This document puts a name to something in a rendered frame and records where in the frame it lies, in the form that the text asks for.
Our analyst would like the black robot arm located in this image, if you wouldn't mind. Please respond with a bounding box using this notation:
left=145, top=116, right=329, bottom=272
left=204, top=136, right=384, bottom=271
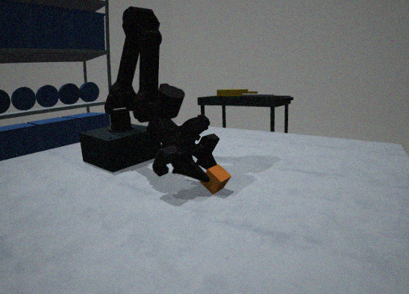
left=104, top=6, right=210, bottom=141

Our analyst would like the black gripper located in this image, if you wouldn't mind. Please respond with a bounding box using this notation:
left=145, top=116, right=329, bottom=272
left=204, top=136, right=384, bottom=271
left=152, top=124, right=219, bottom=182

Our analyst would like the orange block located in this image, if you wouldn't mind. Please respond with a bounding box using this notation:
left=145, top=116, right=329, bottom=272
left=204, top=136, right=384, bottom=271
left=200, top=164, right=232, bottom=195

